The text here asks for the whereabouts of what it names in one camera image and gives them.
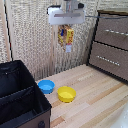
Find black fabric storage box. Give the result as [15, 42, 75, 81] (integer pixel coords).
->
[0, 59, 53, 128]

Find black cable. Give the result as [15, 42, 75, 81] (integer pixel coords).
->
[84, 14, 128, 20]

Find blue plastic bowl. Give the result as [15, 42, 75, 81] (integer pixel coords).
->
[37, 79, 56, 95]

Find red yellow cereal bar box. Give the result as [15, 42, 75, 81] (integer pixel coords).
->
[57, 24, 75, 54]

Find brown drawer cabinet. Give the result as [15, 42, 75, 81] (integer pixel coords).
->
[86, 9, 128, 84]

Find yellow plastic bowl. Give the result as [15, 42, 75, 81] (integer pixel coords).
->
[56, 86, 77, 104]

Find beige woven curtain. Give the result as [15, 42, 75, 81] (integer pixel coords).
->
[0, 0, 128, 82]

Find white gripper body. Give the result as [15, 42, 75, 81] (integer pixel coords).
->
[47, 4, 86, 27]

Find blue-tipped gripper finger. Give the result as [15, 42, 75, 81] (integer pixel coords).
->
[59, 25, 65, 38]

